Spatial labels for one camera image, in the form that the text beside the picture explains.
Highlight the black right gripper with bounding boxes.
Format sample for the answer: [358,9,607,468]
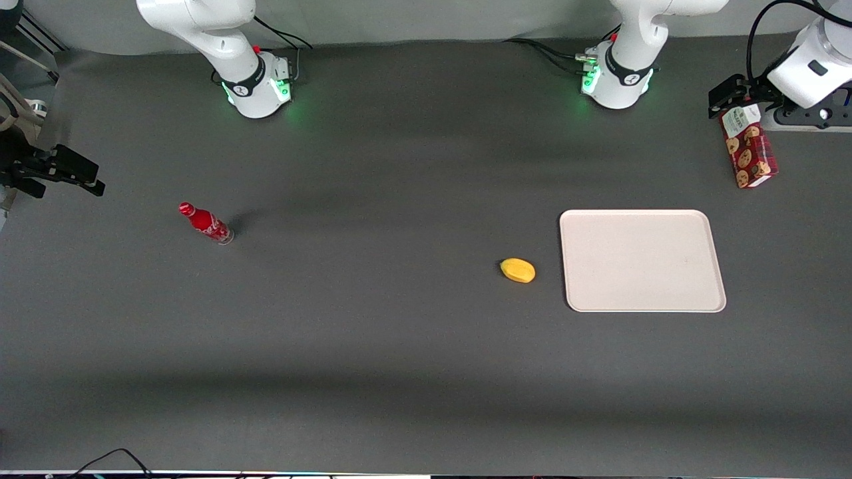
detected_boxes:
[0,132,107,200]

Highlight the pale grey left gripper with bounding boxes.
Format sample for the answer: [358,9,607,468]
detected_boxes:
[708,75,852,132]

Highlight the red cookie box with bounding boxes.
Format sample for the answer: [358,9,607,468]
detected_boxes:
[720,102,779,190]

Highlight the white rectangular tray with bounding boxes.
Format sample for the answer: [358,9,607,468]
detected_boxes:
[559,210,728,313]

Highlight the red soda bottle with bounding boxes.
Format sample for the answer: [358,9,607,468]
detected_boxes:
[178,202,235,245]

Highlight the dark grey table mat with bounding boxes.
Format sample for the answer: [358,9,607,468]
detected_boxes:
[0,25,852,477]

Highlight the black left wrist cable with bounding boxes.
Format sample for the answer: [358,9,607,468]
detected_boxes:
[746,0,829,82]

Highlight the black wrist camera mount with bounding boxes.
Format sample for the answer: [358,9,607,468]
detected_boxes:
[774,85,852,130]

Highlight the aluminium frame rail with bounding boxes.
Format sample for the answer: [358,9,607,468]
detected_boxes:
[15,9,69,55]

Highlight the black left arm base cable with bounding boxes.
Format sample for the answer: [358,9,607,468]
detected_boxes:
[503,27,621,75]

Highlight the black arm base cable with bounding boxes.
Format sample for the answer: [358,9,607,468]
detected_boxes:
[503,27,621,75]
[212,16,314,86]

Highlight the black right arm base cable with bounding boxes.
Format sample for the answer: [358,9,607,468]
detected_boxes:
[212,16,314,86]

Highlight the black thin floor cable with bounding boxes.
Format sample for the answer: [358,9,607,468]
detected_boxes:
[65,448,155,479]

